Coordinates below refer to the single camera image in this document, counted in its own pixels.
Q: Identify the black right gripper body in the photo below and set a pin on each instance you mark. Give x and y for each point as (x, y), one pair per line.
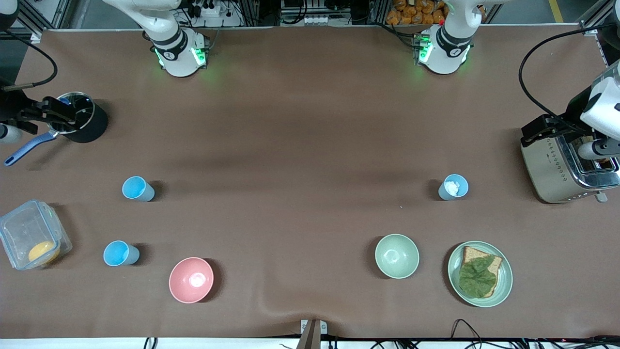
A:
(10, 105)

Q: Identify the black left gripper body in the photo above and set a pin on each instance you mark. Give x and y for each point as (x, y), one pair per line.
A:
(574, 109)

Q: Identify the blue plastic cup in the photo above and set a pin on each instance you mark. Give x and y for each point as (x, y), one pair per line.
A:
(138, 189)
(120, 253)

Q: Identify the blue cup with white wad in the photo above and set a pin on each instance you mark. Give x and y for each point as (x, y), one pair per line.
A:
(443, 191)

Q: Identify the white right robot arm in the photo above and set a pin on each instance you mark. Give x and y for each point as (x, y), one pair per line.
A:
(177, 58)

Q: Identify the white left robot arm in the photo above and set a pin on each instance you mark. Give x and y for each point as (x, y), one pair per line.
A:
(445, 53)

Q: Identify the beige and chrome toaster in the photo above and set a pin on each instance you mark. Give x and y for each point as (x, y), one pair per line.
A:
(552, 174)

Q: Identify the white crumpled wad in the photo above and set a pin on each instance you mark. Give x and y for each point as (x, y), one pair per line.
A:
(452, 188)

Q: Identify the clear plastic food container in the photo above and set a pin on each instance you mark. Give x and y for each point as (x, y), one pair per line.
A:
(19, 228)

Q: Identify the brown bread slice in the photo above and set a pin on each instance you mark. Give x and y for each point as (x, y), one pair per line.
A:
(472, 253)

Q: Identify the yellow round food piece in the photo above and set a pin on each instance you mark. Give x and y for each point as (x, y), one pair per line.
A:
(42, 252)

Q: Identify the pale green plate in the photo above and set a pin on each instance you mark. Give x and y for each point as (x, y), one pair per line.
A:
(503, 278)

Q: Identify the green lettuce leaf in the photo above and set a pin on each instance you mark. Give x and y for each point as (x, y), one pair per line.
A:
(477, 276)

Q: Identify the bag of orange snacks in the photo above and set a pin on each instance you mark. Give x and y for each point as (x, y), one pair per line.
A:
(416, 12)

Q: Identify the white power strip with plugs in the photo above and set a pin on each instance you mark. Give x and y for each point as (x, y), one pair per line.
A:
(210, 9)

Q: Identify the pale green bowl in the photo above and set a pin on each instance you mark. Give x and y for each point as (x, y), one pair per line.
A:
(397, 256)

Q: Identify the pink bowl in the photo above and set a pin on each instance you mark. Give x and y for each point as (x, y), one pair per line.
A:
(191, 280)

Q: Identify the small white socket strip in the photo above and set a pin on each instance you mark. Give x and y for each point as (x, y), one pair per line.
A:
(318, 20)

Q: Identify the metal table clamp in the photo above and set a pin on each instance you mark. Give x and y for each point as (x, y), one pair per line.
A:
(313, 334)

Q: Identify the aluminium frame bar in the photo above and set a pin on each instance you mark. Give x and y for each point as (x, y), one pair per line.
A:
(598, 17)
(38, 17)

